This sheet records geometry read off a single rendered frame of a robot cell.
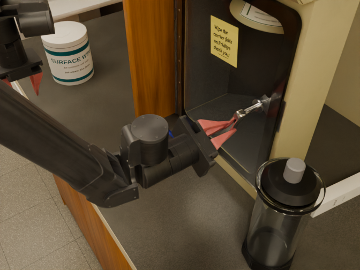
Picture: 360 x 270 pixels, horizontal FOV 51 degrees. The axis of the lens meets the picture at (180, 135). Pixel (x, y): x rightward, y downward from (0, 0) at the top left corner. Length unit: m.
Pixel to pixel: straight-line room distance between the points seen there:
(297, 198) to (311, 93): 0.20
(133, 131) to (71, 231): 1.46
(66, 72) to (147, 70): 0.33
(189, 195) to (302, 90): 0.36
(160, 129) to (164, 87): 0.43
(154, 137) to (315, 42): 0.28
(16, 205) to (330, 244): 1.67
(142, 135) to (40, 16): 0.36
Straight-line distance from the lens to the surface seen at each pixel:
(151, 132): 0.55
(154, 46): 0.89
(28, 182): 2.24
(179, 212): 0.83
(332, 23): 0.62
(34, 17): 0.80
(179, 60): 0.86
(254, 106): 0.68
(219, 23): 0.70
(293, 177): 0.59
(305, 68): 0.63
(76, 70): 1.17
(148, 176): 0.60
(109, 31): 1.46
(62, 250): 1.94
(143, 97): 0.95
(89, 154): 0.54
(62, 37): 1.14
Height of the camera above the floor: 1.63
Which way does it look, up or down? 44 degrees down
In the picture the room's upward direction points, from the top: straight up
